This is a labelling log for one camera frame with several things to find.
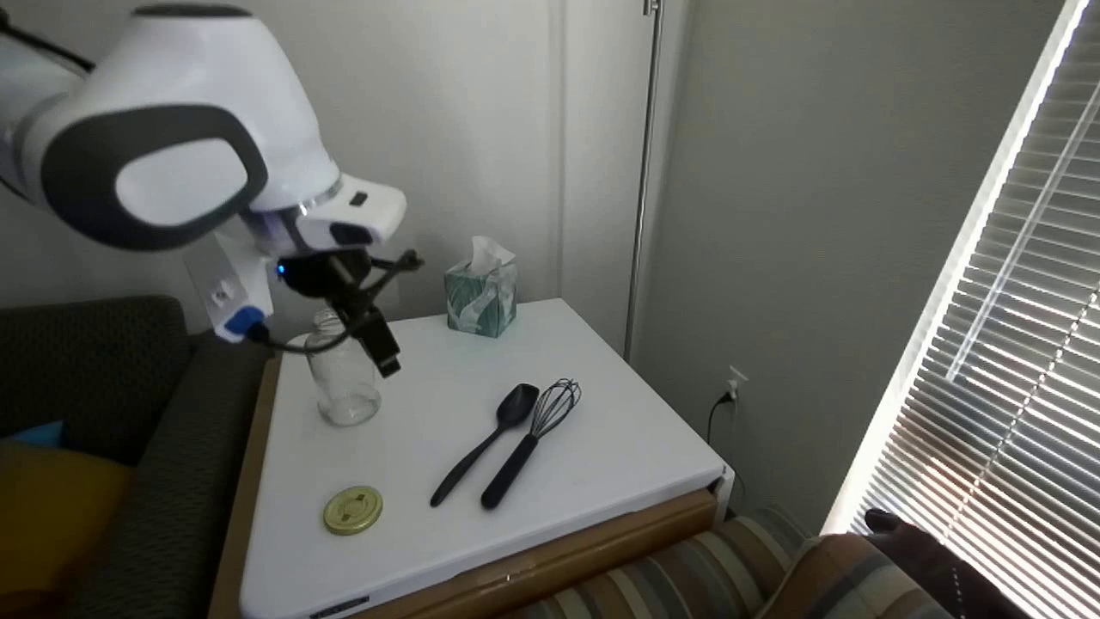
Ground dark grey sofa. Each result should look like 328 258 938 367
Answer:
0 296 278 619

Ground black cable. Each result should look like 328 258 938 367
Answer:
706 391 738 446

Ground striped armchair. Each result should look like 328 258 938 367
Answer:
505 507 955 619

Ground black whisk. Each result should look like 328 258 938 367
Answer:
480 377 583 511

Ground clear glass jar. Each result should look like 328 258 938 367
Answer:
304 307 384 428

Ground metal lamp pole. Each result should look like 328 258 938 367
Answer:
623 0 667 363

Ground blue cushion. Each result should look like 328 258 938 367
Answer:
7 420 66 449

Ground white window blinds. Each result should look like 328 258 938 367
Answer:
823 0 1100 619

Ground green patterned tissue box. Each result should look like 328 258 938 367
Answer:
443 236 519 339

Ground black spoon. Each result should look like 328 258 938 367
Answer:
430 383 541 508

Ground yellow cushion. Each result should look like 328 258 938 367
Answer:
0 438 135 604

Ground gold jar lid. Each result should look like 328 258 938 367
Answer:
323 486 384 536

